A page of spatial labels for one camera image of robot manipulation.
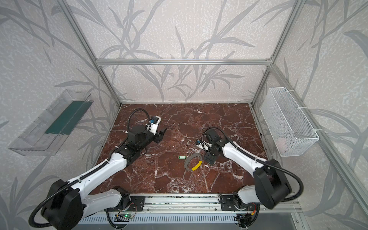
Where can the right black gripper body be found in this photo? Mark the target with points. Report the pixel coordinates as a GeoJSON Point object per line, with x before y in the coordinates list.
{"type": "Point", "coordinates": [209, 156]}

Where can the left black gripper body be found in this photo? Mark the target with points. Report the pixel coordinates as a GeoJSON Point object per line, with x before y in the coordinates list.
{"type": "Point", "coordinates": [154, 137]}

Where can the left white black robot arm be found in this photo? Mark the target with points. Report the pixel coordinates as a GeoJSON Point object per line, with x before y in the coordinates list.
{"type": "Point", "coordinates": [67, 203]}

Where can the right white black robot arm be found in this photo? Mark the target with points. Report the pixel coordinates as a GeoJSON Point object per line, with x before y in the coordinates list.
{"type": "Point", "coordinates": [272, 183]}

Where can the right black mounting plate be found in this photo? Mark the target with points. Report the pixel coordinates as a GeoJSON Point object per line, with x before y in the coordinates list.
{"type": "Point", "coordinates": [227, 203]}

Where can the black mounting plate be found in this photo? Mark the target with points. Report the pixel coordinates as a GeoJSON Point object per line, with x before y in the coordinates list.
{"type": "Point", "coordinates": [227, 203]}
{"type": "Point", "coordinates": [131, 203]}

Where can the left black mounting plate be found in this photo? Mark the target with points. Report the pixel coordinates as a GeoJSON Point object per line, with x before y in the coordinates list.
{"type": "Point", "coordinates": [131, 203]}

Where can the pink object in basket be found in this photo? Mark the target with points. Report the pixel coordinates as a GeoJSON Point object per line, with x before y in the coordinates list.
{"type": "Point", "coordinates": [281, 144]}

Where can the green led circuit board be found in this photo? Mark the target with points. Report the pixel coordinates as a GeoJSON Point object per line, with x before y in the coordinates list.
{"type": "Point", "coordinates": [123, 217]}

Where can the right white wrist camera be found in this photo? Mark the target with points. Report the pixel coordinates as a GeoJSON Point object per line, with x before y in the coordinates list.
{"type": "Point", "coordinates": [203, 145]}

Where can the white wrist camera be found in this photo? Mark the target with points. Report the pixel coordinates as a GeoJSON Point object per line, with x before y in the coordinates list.
{"type": "Point", "coordinates": [203, 145]}
{"type": "Point", "coordinates": [153, 124]}

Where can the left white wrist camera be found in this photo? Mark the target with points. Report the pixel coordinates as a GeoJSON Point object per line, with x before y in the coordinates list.
{"type": "Point", "coordinates": [153, 124]}

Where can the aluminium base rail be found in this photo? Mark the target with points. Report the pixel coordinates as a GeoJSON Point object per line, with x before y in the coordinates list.
{"type": "Point", "coordinates": [182, 204]}

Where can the white wire mesh basket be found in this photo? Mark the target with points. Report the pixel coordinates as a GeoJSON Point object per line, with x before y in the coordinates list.
{"type": "Point", "coordinates": [285, 118]}

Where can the aluminium frame crossbar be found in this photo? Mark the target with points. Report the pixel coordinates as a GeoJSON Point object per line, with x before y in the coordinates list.
{"type": "Point", "coordinates": [236, 62]}

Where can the slotted grey cable duct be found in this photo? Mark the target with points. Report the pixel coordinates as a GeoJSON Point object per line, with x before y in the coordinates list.
{"type": "Point", "coordinates": [176, 218]}

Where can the clear plastic wall tray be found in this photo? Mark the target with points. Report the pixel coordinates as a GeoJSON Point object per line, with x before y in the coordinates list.
{"type": "Point", "coordinates": [46, 135]}

